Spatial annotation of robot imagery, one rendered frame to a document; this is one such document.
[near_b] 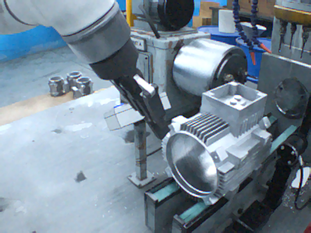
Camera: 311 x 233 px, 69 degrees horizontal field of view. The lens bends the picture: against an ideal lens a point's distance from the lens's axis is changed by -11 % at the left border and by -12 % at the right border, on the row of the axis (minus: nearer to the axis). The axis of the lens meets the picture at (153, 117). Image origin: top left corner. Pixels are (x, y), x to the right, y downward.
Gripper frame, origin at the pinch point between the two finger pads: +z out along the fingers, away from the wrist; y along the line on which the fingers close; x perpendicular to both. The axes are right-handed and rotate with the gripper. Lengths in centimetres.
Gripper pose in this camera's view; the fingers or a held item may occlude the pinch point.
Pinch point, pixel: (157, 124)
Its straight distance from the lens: 51.4
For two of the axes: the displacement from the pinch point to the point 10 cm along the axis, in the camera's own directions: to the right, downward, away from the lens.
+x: -6.7, 7.1, -2.3
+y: -6.4, -3.8, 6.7
